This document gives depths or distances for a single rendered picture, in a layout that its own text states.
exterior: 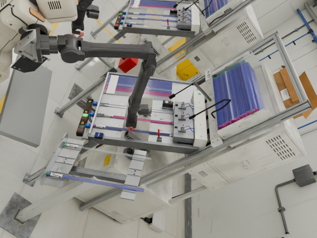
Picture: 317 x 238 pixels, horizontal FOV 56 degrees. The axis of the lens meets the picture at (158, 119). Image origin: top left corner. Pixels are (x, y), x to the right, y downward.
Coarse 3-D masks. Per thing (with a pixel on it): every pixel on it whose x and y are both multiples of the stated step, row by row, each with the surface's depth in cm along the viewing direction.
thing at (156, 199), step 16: (144, 128) 262; (80, 160) 254; (96, 160) 234; (112, 160) 217; (128, 160) 226; (160, 160) 260; (80, 176) 236; (160, 176) 249; (96, 192) 235; (144, 192) 231; (160, 192) 239; (96, 208) 253; (112, 208) 252; (128, 208) 250; (144, 208) 248; (160, 208) 246
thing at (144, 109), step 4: (140, 104) 184; (144, 104) 184; (132, 108) 176; (136, 108) 176; (140, 108) 182; (144, 108) 183; (148, 108) 184; (132, 112) 179; (136, 112) 180; (140, 112) 184; (144, 112) 185; (148, 112) 186
